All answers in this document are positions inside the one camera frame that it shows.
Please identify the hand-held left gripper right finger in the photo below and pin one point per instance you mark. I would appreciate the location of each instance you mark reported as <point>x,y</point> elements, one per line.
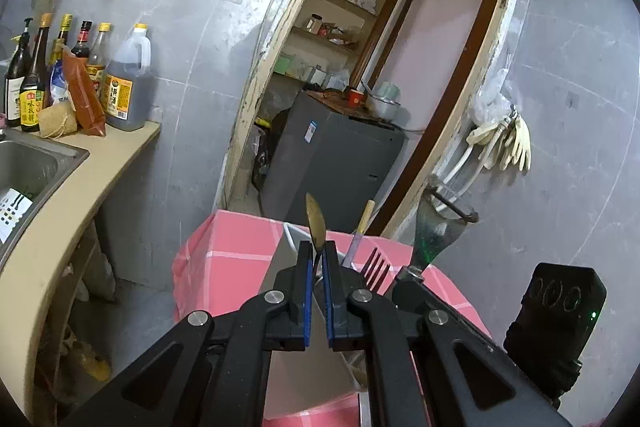
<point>328,307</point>

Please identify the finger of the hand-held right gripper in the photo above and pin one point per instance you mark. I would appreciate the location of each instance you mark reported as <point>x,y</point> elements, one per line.
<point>410,289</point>

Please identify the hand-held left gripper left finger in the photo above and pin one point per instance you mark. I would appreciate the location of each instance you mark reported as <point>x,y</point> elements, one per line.
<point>307,307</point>

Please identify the white plastic utensil holder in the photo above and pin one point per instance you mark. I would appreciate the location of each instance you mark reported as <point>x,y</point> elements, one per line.
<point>295,257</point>

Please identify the metal spatula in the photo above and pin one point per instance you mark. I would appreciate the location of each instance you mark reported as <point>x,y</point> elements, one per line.
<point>435,242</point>

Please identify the golden spoon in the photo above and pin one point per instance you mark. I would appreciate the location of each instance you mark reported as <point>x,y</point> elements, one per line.
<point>315,222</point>

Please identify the metal fork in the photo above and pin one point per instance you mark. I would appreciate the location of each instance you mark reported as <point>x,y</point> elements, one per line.
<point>375,272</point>

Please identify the pink checked tablecloth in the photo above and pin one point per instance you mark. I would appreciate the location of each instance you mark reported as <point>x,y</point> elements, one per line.
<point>235,257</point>

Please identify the dark grey cabinet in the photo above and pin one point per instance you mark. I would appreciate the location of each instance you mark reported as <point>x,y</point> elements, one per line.
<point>325,157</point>

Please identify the pale rubber gloves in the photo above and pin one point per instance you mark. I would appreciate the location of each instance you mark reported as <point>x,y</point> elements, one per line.
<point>510,142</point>

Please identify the red cup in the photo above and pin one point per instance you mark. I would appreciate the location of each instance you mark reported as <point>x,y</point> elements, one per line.
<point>355,98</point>

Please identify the wooden cutting board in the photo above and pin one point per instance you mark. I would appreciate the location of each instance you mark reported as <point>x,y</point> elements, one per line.
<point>330,99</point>

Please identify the clear plastic bag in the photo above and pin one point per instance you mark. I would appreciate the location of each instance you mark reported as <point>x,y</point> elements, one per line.
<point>495,92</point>

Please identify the green box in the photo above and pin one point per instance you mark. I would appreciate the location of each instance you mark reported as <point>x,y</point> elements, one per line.
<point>282,65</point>

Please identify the beige kitchen counter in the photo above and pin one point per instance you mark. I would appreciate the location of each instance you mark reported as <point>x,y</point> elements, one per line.
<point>100,167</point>

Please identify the wooden shelf unit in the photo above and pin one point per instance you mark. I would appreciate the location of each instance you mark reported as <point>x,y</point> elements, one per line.
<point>320,34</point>

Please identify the large cooking wine jug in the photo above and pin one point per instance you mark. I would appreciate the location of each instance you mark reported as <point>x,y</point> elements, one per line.
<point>127,92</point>

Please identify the glass jar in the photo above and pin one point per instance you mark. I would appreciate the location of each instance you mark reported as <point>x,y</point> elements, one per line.
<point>314,24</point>

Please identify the red sauce packet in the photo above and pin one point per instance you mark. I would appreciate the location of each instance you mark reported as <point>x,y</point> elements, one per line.
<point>85,97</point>

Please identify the white printed card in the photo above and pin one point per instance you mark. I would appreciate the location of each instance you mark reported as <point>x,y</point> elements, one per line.
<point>12,214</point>

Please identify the steel sink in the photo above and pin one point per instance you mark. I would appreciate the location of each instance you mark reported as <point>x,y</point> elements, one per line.
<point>30,167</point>

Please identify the beige loofah sponge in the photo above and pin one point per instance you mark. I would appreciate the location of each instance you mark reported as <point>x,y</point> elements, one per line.
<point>57,122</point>

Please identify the yellow-capped sauce bottle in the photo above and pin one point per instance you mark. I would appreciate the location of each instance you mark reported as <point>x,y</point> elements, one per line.
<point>62,34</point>
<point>100,52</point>

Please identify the blue and white bag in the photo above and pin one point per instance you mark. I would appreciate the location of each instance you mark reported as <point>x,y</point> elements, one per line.
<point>59,84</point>

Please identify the tall brown sauce bottle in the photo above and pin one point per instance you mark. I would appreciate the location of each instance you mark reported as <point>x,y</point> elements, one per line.
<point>34,97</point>

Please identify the red-capped sauce bottle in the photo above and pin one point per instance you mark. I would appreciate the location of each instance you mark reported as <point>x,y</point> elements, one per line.
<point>82,42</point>

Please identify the dark pump bottle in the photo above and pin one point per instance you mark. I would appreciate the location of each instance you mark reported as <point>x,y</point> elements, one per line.
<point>16,82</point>

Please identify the white wall pipes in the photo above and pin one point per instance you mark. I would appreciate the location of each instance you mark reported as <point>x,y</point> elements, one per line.
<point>462,162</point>

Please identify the white door frame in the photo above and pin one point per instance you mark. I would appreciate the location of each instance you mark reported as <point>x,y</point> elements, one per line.
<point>265,57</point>

